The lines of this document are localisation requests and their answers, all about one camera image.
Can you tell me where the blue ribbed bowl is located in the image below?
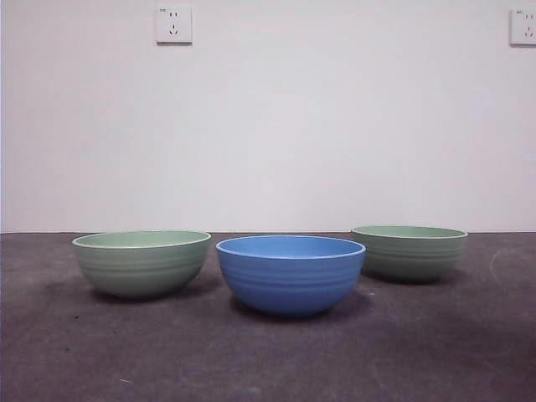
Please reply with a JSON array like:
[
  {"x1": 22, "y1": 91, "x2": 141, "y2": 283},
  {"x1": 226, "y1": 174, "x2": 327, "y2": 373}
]
[{"x1": 215, "y1": 234, "x2": 367, "y2": 317}]

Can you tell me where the green ribbed bowl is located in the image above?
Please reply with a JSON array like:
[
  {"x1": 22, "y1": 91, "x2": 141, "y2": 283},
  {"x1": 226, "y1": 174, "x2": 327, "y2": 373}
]
[
  {"x1": 350, "y1": 224, "x2": 469, "y2": 284},
  {"x1": 71, "y1": 229, "x2": 213, "y2": 299}
]

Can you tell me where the white wall socket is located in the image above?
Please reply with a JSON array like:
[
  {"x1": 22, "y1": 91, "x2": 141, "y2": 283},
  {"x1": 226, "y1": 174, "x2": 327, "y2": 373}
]
[
  {"x1": 509, "y1": 8, "x2": 536, "y2": 47},
  {"x1": 156, "y1": 4, "x2": 193, "y2": 46}
]

